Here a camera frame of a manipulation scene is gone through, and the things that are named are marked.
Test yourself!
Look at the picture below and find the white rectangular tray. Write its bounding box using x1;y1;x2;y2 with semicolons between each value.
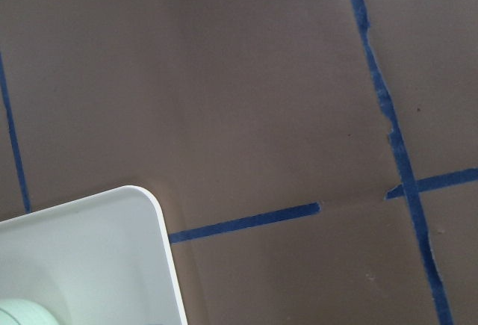
1;185;187;324

